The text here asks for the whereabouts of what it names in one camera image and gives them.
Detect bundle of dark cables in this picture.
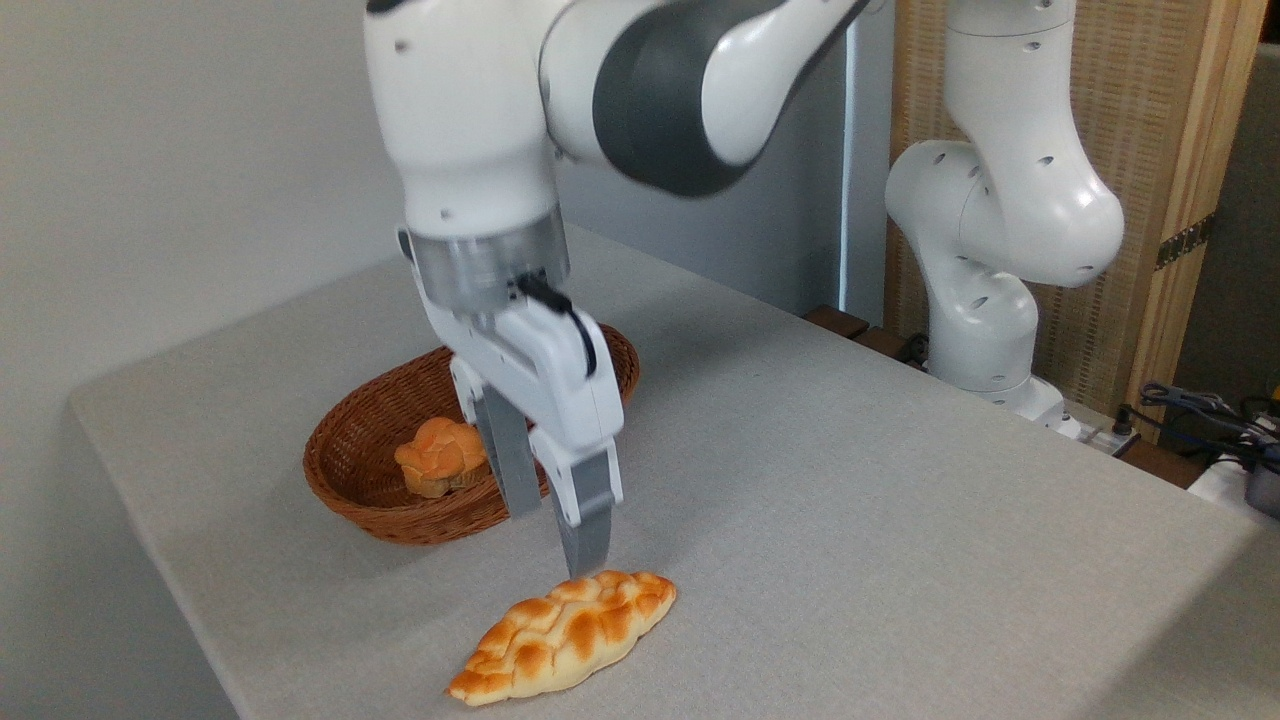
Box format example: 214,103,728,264
1125,382,1280,471

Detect metal hinge on screen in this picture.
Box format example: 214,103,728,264
1155,213,1216,271

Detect brown wicker basket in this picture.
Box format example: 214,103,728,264
303,322,641,546

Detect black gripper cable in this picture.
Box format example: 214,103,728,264
517,272,598,378

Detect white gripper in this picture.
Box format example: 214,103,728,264
420,285,626,579

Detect round orange bread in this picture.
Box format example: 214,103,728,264
394,417,489,499

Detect long braided bread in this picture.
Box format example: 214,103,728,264
445,570,678,707

